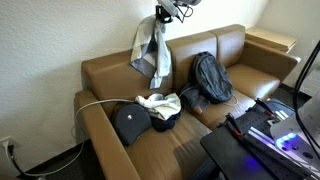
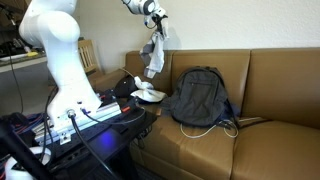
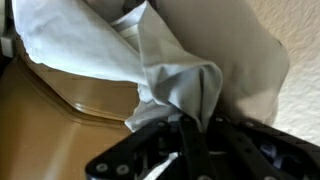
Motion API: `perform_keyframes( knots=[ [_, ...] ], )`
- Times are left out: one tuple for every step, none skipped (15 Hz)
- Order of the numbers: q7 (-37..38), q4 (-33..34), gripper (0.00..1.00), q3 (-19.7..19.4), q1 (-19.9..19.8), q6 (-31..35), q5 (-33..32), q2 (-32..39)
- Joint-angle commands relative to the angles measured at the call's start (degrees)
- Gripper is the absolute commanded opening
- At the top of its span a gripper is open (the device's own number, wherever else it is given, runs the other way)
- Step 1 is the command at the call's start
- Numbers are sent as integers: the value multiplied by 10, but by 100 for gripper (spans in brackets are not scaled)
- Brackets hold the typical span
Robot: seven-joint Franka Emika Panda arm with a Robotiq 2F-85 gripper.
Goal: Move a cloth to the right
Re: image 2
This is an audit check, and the long white power cable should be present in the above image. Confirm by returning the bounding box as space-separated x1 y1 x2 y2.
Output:
119 67 138 81

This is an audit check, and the white looped cable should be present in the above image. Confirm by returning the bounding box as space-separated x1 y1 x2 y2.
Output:
179 117 264 140

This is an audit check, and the white round object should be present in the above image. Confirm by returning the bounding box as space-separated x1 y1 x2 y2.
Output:
4 145 53 180

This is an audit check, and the black camera stand bar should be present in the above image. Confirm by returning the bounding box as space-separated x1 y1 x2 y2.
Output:
0 119 54 180

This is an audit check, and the thin black hanging cable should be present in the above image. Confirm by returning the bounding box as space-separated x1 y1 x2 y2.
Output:
5 39 25 115

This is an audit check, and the cluttered background desk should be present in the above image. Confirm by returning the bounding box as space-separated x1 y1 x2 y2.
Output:
0 36 46 74

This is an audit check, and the grey and white cloth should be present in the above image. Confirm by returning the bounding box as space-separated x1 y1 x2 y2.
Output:
139 29 170 80

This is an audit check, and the white crumpled cloth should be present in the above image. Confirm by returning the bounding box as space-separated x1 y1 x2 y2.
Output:
130 75 168 103

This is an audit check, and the dark grey backpack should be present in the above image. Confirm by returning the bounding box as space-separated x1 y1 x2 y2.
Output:
167 65 238 128

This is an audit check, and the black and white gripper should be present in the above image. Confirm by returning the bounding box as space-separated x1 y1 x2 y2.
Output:
150 6 169 38

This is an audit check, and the black robot table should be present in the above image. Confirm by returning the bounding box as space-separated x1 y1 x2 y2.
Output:
46 98 158 180

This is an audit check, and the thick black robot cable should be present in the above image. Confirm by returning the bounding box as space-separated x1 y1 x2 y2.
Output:
66 109 118 180

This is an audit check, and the brown leather sofa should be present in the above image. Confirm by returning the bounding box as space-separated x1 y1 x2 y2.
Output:
89 47 320 180

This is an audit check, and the dark blue garment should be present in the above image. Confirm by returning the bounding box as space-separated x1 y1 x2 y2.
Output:
159 98 173 117

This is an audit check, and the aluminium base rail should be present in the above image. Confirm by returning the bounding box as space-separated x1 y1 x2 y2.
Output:
33 101 123 146

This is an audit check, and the wooden slatted chair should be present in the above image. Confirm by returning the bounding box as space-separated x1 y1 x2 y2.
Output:
77 39 102 77

